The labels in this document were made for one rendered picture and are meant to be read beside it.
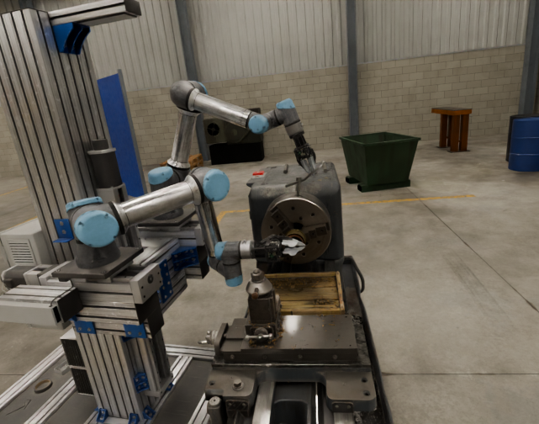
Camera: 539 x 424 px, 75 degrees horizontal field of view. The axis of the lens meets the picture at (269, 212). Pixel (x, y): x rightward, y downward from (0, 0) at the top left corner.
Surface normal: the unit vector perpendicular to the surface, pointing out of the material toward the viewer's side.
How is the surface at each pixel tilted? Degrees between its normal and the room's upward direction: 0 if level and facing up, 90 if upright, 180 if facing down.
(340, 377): 0
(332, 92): 90
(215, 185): 89
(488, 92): 90
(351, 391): 0
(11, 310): 90
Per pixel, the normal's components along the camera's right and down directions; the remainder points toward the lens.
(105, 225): 0.47, 0.23
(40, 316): -0.25, 0.32
